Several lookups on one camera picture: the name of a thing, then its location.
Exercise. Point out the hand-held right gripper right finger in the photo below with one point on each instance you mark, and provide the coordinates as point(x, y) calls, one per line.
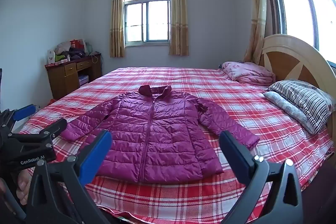
point(235, 159)

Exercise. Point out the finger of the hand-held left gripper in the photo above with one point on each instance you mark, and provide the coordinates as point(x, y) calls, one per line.
point(53, 128)
point(25, 111)

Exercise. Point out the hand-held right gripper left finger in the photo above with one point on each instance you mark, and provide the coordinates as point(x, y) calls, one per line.
point(95, 158)

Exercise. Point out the purple puffer jacket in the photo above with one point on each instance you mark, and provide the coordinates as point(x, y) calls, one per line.
point(157, 140)

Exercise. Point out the dark clothes pile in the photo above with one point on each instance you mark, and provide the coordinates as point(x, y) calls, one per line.
point(76, 54)

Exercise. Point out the person's left hand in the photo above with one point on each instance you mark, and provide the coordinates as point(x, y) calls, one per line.
point(23, 187)

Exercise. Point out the brown wooden desk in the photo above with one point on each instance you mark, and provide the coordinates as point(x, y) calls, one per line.
point(60, 79)

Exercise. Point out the red plaid bed sheet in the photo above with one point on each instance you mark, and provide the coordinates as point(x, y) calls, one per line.
point(236, 108)

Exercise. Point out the white printed carton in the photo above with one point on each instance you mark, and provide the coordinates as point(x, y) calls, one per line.
point(51, 56)

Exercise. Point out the grey floral pillow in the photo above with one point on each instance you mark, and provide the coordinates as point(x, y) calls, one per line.
point(286, 107)

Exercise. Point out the white plastic bag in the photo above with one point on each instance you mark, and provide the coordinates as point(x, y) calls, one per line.
point(62, 47)

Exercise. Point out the red gift bag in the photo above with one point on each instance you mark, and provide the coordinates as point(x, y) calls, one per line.
point(76, 45)

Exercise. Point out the pink folded quilt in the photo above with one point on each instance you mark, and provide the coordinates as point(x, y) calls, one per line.
point(246, 73)

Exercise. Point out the striped pillow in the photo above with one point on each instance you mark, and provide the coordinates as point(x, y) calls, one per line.
point(304, 100)

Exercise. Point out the wooden bed headboard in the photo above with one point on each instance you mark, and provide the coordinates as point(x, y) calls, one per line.
point(288, 61)

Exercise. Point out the beige patterned curtain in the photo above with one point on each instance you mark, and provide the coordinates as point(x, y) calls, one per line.
point(256, 16)
point(179, 14)
point(116, 19)

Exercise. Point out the small sliding window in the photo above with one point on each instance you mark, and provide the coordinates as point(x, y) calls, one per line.
point(147, 14)

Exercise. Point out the large brown-framed window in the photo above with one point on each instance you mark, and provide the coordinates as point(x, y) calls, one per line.
point(296, 3)

